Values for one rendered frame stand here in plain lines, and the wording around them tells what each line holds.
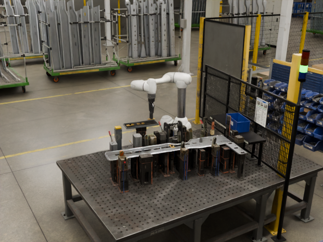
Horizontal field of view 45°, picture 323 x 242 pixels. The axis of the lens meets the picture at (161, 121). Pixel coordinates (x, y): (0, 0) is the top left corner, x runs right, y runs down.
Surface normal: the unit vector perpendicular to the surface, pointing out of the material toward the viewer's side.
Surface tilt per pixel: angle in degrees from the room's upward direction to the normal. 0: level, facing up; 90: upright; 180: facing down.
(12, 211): 0
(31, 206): 0
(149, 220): 0
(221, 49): 90
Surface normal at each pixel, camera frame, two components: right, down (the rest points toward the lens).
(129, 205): 0.01, -0.93
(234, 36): -0.86, 0.15
